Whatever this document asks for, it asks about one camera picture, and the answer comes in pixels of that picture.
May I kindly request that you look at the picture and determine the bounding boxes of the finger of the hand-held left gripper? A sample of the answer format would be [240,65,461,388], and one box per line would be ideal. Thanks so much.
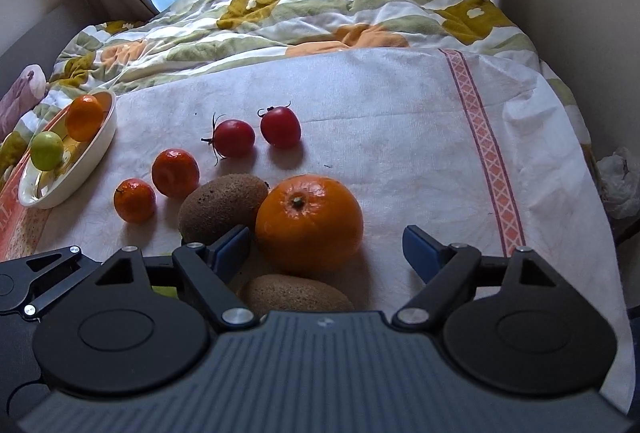
[0,245,83,319]

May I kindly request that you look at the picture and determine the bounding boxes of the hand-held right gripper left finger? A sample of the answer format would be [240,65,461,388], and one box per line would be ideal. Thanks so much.
[95,225,258,330]

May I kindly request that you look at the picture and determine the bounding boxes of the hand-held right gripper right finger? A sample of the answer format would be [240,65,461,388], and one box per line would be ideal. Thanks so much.
[391,224,557,331]

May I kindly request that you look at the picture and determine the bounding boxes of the brown kiwi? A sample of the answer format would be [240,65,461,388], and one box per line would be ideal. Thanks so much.
[178,174,270,245]
[237,274,356,316]

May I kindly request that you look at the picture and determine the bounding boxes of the large orange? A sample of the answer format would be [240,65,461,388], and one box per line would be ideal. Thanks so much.
[255,174,365,276]

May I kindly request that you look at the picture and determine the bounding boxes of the mandarin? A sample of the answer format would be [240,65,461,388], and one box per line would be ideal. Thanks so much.
[151,148,201,199]
[65,94,105,142]
[113,178,157,223]

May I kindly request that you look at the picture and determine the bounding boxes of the white oval bowl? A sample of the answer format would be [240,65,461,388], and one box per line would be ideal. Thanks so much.
[17,89,118,210]

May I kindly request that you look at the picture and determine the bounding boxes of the red cherry tomato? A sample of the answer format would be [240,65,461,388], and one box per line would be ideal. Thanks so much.
[201,113,256,159]
[257,102,302,149]

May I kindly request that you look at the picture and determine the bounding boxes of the green round fruit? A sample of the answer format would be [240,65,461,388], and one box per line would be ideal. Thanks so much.
[31,131,65,171]

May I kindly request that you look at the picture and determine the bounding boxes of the white cloth with red pattern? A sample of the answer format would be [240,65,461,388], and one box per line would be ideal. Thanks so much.
[0,47,636,414]

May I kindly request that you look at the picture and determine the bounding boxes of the pink plush toy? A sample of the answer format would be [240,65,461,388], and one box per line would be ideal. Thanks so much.
[0,64,48,141]

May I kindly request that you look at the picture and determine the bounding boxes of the white plastic bag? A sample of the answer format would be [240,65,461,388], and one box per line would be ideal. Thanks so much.
[597,147,640,220]

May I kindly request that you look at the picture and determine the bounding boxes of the floral striped blanket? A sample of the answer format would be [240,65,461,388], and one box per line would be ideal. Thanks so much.
[0,0,593,194]

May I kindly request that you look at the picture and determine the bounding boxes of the grey upholstered bed frame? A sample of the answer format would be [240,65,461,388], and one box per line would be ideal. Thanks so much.
[0,0,101,99]

